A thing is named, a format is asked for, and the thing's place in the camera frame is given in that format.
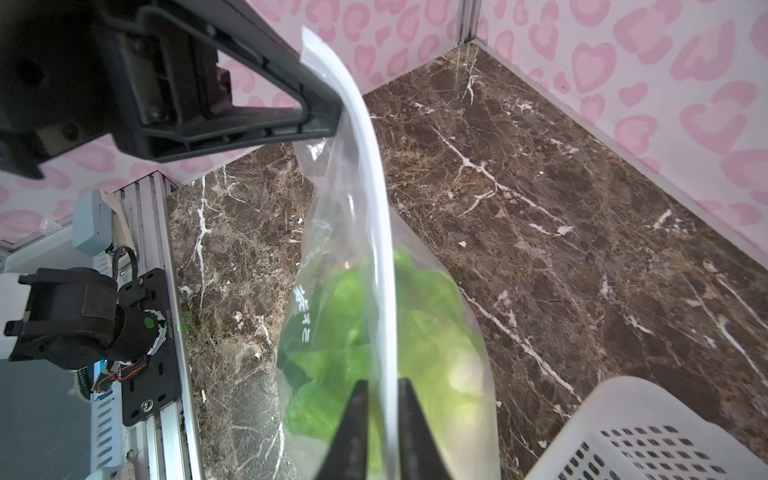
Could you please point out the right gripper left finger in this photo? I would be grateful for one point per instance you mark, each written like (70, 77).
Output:
(347, 456)

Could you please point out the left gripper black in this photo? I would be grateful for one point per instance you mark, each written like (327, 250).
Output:
(146, 74)

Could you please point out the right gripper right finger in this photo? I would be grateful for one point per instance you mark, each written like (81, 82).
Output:
(418, 453)

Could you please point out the green lettuce toy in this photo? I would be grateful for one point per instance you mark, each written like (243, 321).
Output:
(334, 336)

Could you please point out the clear zip top bag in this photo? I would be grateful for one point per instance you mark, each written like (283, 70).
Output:
(350, 218)

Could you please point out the white plastic basket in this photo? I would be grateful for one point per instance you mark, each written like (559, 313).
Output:
(630, 428)

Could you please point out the aluminium frame rail base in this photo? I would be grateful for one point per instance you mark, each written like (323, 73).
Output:
(143, 423)

